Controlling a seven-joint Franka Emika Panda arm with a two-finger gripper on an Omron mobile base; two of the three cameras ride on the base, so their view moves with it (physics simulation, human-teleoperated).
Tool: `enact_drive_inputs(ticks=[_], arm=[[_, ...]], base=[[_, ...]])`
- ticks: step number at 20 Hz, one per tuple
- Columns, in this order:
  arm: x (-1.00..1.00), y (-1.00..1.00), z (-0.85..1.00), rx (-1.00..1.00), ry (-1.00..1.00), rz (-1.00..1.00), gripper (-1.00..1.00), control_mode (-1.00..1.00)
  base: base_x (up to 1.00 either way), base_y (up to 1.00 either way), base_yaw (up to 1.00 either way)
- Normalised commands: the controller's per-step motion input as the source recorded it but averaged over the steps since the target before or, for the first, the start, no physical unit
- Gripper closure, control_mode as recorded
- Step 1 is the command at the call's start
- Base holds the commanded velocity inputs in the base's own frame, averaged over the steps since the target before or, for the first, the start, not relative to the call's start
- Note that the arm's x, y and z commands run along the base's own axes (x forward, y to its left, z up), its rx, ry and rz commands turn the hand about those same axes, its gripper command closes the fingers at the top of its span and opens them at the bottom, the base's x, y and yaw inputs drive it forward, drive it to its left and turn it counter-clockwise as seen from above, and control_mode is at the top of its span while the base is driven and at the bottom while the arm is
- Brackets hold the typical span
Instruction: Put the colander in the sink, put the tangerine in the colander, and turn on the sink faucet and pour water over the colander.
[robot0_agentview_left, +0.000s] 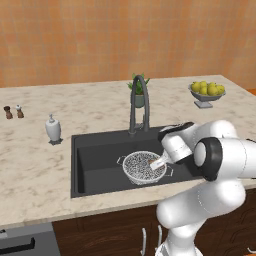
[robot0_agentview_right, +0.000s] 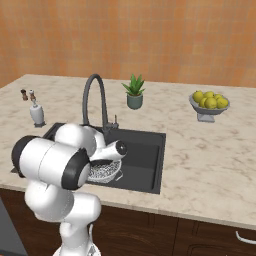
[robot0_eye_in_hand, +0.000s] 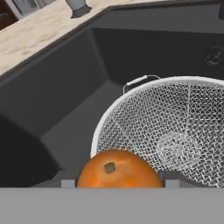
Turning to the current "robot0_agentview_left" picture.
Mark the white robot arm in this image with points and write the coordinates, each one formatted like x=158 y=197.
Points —
x=206 y=200

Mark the green plant in grey pot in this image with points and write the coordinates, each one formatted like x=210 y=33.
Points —
x=139 y=96

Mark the white soap dispenser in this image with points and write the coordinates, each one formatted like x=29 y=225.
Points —
x=53 y=129

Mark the grey dishwasher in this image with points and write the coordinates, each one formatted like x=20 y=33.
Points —
x=30 y=238

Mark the grey pedestal fruit bowl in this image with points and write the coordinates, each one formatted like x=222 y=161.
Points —
x=203 y=97

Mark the dark grey sink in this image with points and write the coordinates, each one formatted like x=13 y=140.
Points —
x=100 y=160

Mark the yellow lemon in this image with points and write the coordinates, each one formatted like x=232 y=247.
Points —
x=212 y=90
x=203 y=91
x=220 y=89
x=203 y=84
x=196 y=87

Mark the dark grey arched faucet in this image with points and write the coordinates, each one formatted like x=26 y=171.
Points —
x=132 y=113

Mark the brown white-topped salt shaker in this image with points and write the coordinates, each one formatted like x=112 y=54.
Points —
x=19 y=111

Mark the dark wood cupboard door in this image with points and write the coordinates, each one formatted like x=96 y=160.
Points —
x=230 y=230
x=106 y=233

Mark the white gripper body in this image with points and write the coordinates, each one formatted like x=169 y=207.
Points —
x=158 y=163

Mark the brown pepper shaker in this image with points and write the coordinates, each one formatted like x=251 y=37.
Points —
x=8 y=113

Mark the white speckled metal colander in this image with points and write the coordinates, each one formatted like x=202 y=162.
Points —
x=138 y=168

